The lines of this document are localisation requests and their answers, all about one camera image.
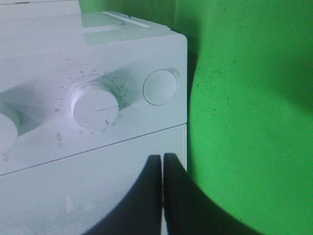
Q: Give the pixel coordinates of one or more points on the white microwave oven body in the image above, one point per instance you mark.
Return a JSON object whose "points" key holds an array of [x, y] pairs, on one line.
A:
{"points": [[48, 49]]}

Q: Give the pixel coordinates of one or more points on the upper white power knob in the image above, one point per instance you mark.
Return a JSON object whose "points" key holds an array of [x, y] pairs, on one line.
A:
{"points": [[8, 132]]}

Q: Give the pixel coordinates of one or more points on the round white door-release button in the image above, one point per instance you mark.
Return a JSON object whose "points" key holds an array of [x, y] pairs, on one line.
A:
{"points": [[160, 87]]}

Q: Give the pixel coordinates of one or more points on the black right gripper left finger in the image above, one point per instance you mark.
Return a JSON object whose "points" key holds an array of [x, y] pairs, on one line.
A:
{"points": [[140, 210]]}

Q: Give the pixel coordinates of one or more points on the white microwave door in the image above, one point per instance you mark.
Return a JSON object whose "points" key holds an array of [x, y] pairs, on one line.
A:
{"points": [[69, 196]]}

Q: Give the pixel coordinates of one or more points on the white timer knob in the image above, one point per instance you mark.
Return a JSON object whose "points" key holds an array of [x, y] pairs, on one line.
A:
{"points": [[93, 106]]}

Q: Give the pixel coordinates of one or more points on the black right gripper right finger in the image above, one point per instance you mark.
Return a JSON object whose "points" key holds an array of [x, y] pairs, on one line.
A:
{"points": [[188, 211]]}

